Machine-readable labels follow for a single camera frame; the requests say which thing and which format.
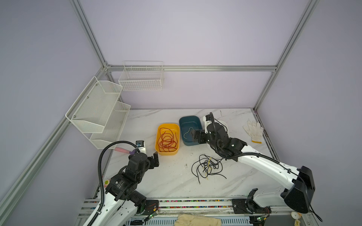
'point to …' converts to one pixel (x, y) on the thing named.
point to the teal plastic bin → (186, 124)
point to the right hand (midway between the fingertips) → (195, 130)
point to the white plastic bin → (223, 123)
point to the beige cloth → (185, 220)
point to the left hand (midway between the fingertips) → (147, 154)
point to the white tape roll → (295, 215)
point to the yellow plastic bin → (175, 128)
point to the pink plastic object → (121, 149)
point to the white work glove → (255, 131)
